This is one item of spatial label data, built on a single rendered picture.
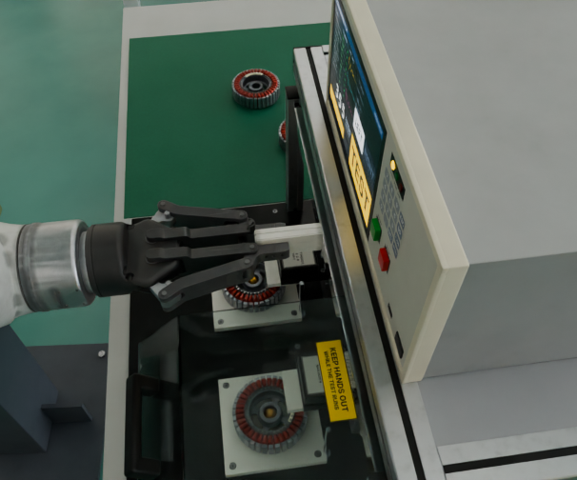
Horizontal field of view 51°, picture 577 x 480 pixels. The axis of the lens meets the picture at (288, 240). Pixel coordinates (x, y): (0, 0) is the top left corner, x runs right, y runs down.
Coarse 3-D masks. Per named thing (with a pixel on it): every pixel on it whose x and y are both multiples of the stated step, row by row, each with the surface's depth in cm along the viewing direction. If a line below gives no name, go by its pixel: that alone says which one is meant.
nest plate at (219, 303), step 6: (264, 276) 109; (240, 288) 107; (288, 288) 107; (294, 288) 107; (216, 294) 107; (222, 294) 107; (288, 294) 107; (294, 294) 107; (216, 300) 106; (222, 300) 106; (282, 300) 106; (288, 300) 106; (294, 300) 106; (216, 306) 105; (222, 306) 105; (228, 306) 105
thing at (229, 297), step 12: (264, 264) 107; (228, 288) 103; (252, 288) 105; (264, 288) 106; (276, 288) 103; (228, 300) 104; (240, 300) 102; (252, 300) 102; (264, 300) 102; (276, 300) 104
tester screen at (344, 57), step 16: (336, 0) 72; (336, 16) 73; (336, 32) 74; (336, 48) 76; (352, 48) 67; (336, 64) 77; (352, 64) 68; (352, 80) 68; (352, 96) 69; (368, 96) 62; (352, 112) 70; (368, 112) 63; (352, 128) 71; (368, 128) 63; (368, 144) 64
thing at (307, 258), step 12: (300, 252) 101; (312, 252) 101; (276, 264) 104; (288, 264) 100; (300, 264) 100; (312, 264) 100; (276, 276) 103; (288, 276) 101; (300, 276) 101; (312, 276) 101; (324, 276) 102
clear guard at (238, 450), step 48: (192, 336) 70; (240, 336) 70; (288, 336) 70; (336, 336) 70; (192, 384) 66; (240, 384) 66; (288, 384) 66; (144, 432) 68; (192, 432) 63; (240, 432) 63; (288, 432) 63; (336, 432) 63
